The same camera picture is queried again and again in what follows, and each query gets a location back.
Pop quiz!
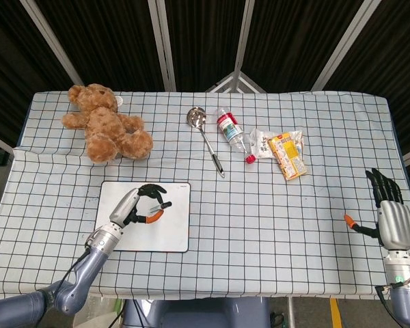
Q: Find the steel ladle with black handle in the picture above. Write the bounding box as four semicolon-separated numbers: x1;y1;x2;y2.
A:
186;106;226;178

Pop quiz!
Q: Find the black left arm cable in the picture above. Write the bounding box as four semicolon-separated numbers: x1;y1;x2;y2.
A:
53;248;92;297

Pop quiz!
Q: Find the brown plush teddy bear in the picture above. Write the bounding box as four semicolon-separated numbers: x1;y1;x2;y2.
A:
61;83;154;164

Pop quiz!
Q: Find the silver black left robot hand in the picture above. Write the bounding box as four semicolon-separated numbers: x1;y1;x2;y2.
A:
108;183;168;229

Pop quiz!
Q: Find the white drawing board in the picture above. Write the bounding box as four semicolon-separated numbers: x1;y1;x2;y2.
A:
94;180;191;254

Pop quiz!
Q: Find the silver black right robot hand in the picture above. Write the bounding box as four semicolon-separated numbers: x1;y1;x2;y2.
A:
344;167;410;251

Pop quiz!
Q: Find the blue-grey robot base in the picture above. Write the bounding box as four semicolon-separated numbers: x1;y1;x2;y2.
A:
122;297;271;328

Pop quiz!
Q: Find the dark folding screen white frame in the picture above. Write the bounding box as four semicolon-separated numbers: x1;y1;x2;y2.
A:
0;0;410;165

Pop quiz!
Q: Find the clear plastic bottle red cap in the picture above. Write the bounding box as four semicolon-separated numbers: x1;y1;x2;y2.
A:
215;107;257;165

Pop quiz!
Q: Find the white snack bag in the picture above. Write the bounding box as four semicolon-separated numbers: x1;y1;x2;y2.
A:
249;128;305;160

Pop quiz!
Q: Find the yellow snack package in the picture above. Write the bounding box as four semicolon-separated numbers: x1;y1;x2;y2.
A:
268;133;309;181

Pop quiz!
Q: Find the white black checked tablecloth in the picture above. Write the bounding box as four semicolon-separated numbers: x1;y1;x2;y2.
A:
0;90;410;300

